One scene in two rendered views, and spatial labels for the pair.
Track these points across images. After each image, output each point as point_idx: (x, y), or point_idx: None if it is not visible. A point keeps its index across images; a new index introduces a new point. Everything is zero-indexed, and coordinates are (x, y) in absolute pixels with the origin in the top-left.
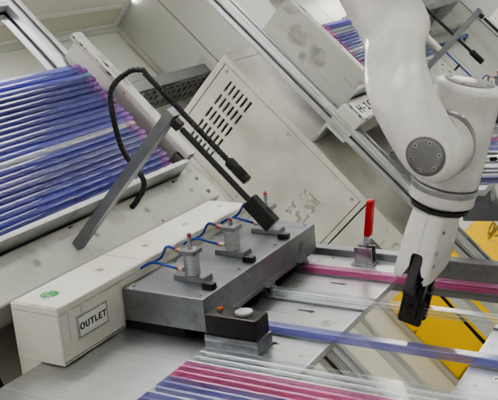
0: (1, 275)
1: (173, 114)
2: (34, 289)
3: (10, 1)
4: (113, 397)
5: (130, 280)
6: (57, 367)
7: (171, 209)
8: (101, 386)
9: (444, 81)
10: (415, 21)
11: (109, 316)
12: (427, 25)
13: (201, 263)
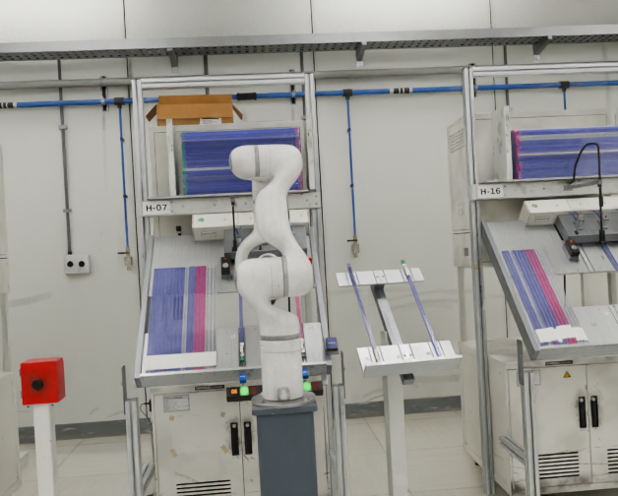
0: (199, 204)
1: (230, 201)
2: (207, 213)
3: (307, 80)
4: (183, 261)
5: (228, 228)
6: (193, 239)
7: (288, 205)
8: (187, 255)
9: (260, 257)
10: (257, 236)
11: (216, 234)
12: (262, 239)
13: None
